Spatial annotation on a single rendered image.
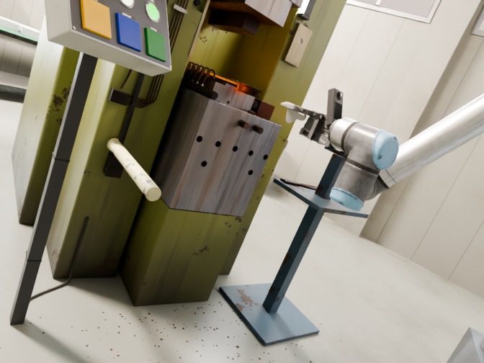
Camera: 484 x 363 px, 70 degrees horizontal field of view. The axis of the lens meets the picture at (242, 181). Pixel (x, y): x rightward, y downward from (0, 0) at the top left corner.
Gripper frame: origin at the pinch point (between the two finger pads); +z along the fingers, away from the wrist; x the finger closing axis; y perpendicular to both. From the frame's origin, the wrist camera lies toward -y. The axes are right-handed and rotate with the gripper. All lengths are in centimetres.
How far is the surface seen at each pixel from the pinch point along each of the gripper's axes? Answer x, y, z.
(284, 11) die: 5.5, -32.2, 32.9
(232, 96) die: -3.3, 4.9, 32.9
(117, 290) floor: -20, 100, 38
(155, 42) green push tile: -44.4, -1.5, 16.6
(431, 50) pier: 271, -111, 131
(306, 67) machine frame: 40, -21, 47
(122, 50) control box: -54, 4, 10
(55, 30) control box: -69, 5, 8
